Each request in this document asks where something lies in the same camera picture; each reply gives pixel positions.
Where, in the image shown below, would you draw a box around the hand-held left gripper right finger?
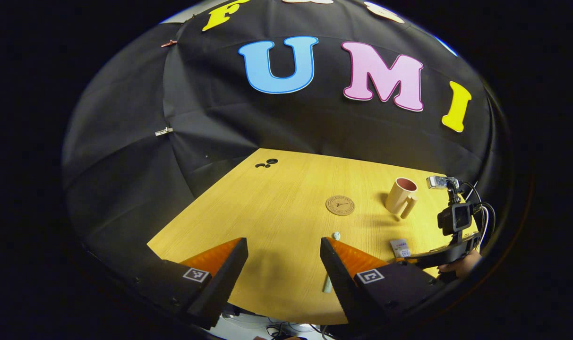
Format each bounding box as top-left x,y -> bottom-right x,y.
319,238 -> 445,327

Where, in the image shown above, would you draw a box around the white toothpaste tube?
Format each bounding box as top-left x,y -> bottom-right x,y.
390,238 -> 412,259

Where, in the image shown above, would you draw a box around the beige cup with handle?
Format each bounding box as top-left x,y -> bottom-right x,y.
385,177 -> 419,221

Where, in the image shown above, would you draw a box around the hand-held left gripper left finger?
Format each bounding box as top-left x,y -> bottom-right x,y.
140,238 -> 249,330

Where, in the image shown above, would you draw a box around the gripper camera cables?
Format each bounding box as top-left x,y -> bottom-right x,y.
460,181 -> 497,252

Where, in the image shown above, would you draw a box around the black backdrop cloth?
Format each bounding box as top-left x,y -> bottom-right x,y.
62,0 -> 510,289

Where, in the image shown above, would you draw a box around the wooden desktop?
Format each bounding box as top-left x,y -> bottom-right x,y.
147,148 -> 481,325

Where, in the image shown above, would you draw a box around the tangle of black cables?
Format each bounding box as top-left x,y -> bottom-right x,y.
220,305 -> 335,340

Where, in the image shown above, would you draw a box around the pale blue toothbrush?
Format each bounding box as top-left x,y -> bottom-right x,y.
323,231 -> 342,294

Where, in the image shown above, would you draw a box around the round cork coaster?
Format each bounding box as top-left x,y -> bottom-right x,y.
325,195 -> 356,217

